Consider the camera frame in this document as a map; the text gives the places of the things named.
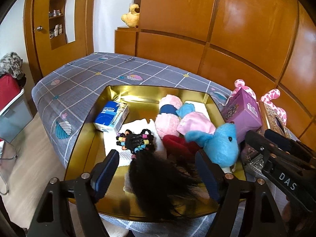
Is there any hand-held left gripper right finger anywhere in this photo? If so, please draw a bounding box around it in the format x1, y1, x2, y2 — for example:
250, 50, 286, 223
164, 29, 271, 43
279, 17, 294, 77
196, 150, 288, 237

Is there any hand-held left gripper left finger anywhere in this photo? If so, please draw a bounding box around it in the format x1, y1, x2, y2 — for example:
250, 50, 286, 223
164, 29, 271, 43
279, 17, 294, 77
27, 149, 120, 237

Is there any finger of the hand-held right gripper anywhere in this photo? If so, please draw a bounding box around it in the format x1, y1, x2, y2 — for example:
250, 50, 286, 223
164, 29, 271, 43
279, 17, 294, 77
265, 128, 313, 162
245, 130, 304, 168

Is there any blue and pink plush toy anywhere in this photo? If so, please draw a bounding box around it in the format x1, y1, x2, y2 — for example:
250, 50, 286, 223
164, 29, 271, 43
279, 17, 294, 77
176, 102, 239, 168

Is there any white paper towel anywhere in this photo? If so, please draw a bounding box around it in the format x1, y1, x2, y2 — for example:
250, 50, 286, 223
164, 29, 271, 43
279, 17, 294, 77
104, 118, 168, 166

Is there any red plush toy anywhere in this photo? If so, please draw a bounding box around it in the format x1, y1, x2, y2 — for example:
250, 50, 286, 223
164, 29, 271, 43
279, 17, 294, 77
162, 134, 203, 158

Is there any black beaded hair wig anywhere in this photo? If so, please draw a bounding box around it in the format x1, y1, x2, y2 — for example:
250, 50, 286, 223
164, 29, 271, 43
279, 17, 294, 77
116, 128, 205, 221

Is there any blue tissue pack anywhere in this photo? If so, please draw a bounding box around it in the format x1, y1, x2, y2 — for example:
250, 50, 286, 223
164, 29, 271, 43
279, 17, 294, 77
93, 100, 129, 132

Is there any pink towel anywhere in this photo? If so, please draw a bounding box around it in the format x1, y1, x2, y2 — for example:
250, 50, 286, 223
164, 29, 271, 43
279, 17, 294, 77
155, 94, 184, 139

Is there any white sponge block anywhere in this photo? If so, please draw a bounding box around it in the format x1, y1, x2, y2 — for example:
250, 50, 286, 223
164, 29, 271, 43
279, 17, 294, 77
184, 101, 210, 119

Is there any gold tin box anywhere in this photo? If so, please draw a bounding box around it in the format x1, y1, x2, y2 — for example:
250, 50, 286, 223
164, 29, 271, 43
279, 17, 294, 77
64, 85, 248, 221

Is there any purple cardboard box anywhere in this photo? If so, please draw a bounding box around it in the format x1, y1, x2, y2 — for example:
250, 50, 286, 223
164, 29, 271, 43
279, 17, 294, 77
220, 88, 262, 131

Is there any pink spotted plush toy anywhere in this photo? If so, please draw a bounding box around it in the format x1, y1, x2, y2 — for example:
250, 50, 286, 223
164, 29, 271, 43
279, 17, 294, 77
233, 79, 288, 126

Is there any bed with grey checked sheet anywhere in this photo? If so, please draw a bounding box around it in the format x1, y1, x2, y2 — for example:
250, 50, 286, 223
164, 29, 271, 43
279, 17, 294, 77
32, 52, 316, 237

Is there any grey side table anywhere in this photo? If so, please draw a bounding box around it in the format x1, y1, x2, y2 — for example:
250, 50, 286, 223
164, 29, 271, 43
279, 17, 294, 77
0, 89, 34, 144

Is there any wooden wardrobe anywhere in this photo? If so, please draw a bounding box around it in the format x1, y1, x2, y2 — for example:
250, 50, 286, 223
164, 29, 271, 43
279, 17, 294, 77
115, 0, 316, 149

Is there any wooden door with shelf niche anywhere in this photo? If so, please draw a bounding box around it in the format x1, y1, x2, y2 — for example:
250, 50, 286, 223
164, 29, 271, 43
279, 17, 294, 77
23, 0, 97, 78

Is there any grey camouflage cloth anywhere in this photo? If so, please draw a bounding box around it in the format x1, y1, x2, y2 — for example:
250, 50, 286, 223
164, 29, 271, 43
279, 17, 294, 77
0, 52, 26, 79

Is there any group of small bottles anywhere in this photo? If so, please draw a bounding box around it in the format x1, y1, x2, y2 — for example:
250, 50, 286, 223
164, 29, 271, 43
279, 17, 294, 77
49, 0, 66, 39

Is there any yellow plush toy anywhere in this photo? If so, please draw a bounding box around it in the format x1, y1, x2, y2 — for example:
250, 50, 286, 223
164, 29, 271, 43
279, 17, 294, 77
121, 3, 141, 27

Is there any metal chair frame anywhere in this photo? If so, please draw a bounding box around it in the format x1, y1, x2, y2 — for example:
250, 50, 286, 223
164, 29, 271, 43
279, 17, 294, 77
0, 138, 18, 195

